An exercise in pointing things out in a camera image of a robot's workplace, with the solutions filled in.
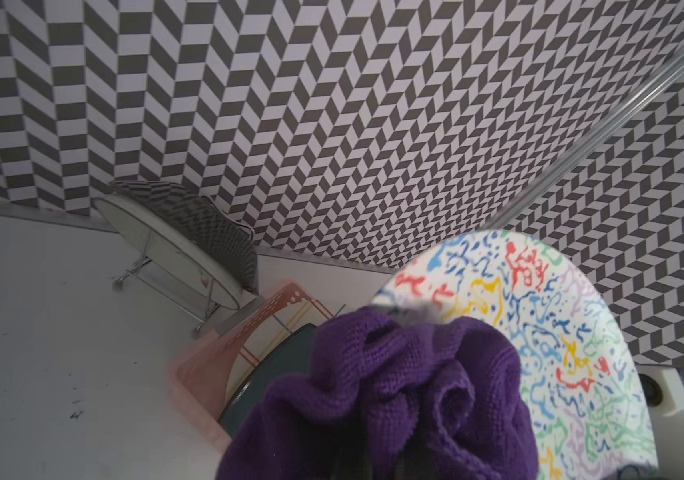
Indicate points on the white plate coloured stripes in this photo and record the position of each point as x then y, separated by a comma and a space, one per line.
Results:
282, 318

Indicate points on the teal square plate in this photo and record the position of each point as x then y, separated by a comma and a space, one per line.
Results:
291, 358

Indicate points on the purple cloth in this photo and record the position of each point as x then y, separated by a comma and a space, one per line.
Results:
386, 401

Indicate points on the colourful squiggle round plate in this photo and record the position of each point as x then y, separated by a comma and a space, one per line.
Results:
578, 378

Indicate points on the pink perforated basket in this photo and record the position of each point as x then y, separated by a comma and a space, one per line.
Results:
198, 379

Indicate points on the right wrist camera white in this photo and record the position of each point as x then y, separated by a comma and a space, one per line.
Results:
663, 387

